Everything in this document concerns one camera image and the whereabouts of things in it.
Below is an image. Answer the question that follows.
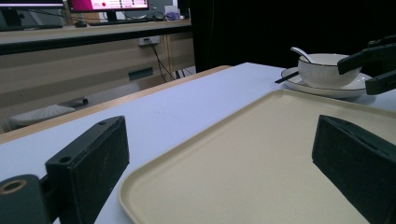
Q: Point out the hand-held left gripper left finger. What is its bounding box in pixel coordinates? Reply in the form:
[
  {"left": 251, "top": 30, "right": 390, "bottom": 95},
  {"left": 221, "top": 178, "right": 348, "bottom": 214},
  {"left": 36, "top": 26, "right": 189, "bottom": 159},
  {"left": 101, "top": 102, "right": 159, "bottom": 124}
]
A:
[{"left": 45, "top": 115, "right": 131, "bottom": 224}]

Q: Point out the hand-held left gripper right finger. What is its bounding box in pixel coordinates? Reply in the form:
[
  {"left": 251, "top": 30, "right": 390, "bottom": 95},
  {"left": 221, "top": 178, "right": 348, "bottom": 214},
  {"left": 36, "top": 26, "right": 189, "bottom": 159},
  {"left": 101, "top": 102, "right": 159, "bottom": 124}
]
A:
[{"left": 311, "top": 114, "right": 396, "bottom": 224}]

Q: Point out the white ribbed bowl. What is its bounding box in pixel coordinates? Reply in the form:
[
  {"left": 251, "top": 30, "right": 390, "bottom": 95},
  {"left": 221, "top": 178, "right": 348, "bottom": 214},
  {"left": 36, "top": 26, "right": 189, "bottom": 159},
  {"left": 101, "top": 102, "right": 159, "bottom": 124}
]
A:
[{"left": 297, "top": 53, "right": 362, "bottom": 89}]

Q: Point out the white plate with dark rim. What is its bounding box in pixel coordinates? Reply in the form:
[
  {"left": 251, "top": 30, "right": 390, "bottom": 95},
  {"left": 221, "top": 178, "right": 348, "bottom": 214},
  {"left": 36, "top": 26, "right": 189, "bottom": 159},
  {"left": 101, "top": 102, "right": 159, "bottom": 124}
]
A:
[{"left": 280, "top": 66, "right": 374, "bottom": 100}]

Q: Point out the white ceramic spoon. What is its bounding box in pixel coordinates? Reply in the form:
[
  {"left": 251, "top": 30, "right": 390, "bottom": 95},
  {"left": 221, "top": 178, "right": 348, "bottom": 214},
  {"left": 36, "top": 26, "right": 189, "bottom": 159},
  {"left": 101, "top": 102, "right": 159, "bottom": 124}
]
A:
[{"left": 290, "top": 47, "right": 317, "bottom": 64}]

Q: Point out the white perforated chair seat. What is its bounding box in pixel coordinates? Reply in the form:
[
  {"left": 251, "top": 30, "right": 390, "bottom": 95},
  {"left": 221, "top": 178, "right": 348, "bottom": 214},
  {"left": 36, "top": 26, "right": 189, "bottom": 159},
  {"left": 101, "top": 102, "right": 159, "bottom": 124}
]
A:
[{"left": 8, "top": 104, "right": 77, "bottom": 128}]

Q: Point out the black chopstick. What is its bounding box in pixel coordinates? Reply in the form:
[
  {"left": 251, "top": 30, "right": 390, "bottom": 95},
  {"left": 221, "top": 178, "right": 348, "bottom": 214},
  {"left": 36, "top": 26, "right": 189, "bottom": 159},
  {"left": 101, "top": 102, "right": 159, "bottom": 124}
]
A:
[{"left": 275, "top": 71, "right": 300, "bottom": 85}]

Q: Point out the black curtain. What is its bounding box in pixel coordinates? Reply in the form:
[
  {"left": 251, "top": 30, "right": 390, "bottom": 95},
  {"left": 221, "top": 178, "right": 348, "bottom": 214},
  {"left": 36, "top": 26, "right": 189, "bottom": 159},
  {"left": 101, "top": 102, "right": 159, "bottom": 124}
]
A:
[{"left": 188, "top": 0, "right": 396, "bottom": 74}]

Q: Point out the beige plastic tray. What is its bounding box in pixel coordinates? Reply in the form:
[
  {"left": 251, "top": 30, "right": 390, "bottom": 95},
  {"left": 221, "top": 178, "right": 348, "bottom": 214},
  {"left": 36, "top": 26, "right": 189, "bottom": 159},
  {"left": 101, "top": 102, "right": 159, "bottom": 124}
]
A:
[{"left": 118, "top": 89, "right": 396, "bottom": 224}]

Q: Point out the wooden desk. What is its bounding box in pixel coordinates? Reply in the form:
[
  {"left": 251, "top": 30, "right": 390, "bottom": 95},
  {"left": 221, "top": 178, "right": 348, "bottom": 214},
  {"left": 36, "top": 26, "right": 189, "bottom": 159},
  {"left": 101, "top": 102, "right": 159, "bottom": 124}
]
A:
[{"left": 0, "top": 19, "right": 196, "bottom": 120}]

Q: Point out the white power socket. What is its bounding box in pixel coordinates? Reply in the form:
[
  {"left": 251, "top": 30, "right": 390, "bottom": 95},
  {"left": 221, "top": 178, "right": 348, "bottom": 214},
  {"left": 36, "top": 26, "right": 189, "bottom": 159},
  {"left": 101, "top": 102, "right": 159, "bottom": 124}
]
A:
[{"left": 137, "top": 35, "right": 162, "bottom": 48}]

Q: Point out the computer monitor with pink screen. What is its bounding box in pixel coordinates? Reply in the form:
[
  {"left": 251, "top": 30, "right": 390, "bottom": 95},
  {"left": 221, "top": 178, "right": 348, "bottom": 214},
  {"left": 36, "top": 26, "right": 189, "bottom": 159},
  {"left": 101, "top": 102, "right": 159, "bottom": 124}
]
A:
[{"left": 66, "top": 0, "right": 150, "bottom": 22}]

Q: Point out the dark computer monitor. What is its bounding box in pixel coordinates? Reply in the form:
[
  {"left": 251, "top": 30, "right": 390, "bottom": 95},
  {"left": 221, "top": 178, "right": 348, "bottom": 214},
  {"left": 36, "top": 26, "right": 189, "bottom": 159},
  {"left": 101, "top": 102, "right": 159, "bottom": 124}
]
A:
[{"left": 0, "top": 0, "right": 65, "bottom": 32}]

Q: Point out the black cable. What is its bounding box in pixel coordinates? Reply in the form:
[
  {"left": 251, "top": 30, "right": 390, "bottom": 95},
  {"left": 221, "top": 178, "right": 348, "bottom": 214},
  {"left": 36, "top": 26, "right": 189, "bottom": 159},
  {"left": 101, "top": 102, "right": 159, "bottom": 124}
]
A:
[{"left": 145, "top": 37, "right": 194, "bottom": 83}]

